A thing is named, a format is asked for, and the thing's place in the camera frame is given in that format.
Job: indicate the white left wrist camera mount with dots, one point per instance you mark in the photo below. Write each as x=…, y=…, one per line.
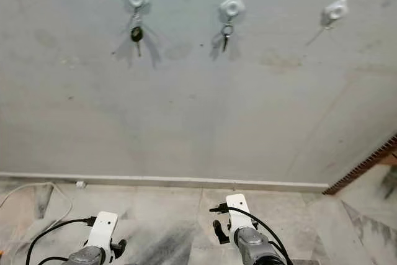
x=103, y=231

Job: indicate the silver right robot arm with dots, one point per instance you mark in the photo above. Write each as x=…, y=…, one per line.
x=254, y=243

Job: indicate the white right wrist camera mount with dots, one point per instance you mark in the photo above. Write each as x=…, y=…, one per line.
x=237, y=211

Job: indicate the black fob key bunch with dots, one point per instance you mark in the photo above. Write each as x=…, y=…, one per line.
x=136, y=33

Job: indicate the small white plug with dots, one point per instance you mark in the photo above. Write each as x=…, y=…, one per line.
x=80, y=184

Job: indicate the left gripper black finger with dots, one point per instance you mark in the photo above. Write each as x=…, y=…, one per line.
x=118, y=249

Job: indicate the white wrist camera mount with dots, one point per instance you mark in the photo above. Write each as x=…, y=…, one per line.
x=103, y=231
x=237, y=211

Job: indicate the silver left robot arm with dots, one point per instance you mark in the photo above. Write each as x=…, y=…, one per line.
x=90, y=257

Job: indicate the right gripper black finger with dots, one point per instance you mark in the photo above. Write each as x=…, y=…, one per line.
x=221, y=232

